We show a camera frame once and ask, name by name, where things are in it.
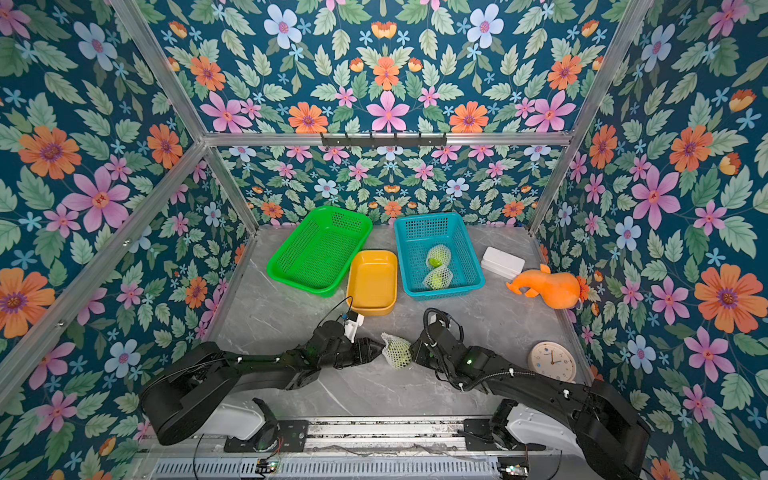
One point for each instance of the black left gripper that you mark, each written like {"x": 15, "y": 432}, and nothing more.
{"x": 365, "y": 349}

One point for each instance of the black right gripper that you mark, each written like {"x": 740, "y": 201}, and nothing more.
{"x": 429, "y": 350}

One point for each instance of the white foam net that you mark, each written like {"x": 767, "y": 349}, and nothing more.
{"x": 441, "y": 250}
{"x": 391, "y": 339}
{"x": 444, "y": 270}

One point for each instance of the dark speckled custard apple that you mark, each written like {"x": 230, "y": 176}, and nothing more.
{"x": 400, "y": 356}

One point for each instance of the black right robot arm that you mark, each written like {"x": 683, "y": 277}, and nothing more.
{"x": 592, "y": 421}

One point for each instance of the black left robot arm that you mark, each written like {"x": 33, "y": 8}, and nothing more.
{"x": 181, "y": 399}

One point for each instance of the yellow plastic tub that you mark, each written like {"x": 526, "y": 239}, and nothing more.
{"x": 373, "y": 283}

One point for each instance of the teal plastic basket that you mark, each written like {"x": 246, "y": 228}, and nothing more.
{"x": 415, "y": 235}

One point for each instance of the white rectangular box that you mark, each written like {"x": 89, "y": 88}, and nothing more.
{"x": 502, "y": 263}

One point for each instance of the green plastic basket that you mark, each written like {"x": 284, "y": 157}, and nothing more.
{"x": 318, "y": 254}

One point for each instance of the round beige clock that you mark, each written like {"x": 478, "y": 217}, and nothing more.
{"x": 552, "y": 360}

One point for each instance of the orange toy duck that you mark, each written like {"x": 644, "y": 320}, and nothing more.
{"x": 559, "y": 291}

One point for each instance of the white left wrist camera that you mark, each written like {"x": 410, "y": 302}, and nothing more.
{"x": 353, "y": 321}

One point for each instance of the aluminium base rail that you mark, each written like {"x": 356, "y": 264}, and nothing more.
{"x": 428, "y": 447}

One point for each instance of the black wall hook rack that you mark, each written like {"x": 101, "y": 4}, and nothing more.
{"x": 371, "y": 140}

